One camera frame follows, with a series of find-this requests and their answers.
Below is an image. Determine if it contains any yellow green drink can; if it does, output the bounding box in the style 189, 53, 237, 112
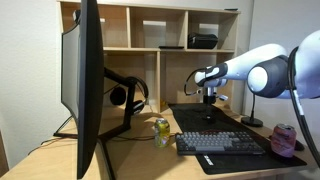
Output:
153, 117, 171, 149

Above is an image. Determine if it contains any black over-ear headphones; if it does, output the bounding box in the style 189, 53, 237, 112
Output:
109, 75, 150, 116

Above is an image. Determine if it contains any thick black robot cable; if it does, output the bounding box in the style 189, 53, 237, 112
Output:
287, 46, 320, 169

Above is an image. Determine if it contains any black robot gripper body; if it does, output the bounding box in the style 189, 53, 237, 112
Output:
202, 86, 219, 105

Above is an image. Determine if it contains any dark grey mechanical keyboard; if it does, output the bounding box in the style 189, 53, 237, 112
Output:
174, 130, 267, 157

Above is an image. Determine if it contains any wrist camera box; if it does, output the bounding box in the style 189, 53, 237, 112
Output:
215, 94, 230, 102

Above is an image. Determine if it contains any red soda can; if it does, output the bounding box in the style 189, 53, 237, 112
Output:
270, 123, 298, 158

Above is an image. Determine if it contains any black desk mat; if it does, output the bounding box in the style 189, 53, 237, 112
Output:
168, 102, 308, 176

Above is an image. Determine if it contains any black curved monitor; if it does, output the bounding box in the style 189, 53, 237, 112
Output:
60, 0, 105, 180

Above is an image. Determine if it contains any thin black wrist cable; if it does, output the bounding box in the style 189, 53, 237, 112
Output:
183, 68, 203, 97

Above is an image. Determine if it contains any wooden cubby shelf hutch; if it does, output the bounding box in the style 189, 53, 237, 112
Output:
56, 0, 242, 115

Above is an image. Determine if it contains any light wooden desk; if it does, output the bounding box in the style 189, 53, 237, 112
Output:
0, 103, 320, 180

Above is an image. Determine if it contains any flat black slim device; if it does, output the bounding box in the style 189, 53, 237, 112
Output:
158, 45, 185, 50

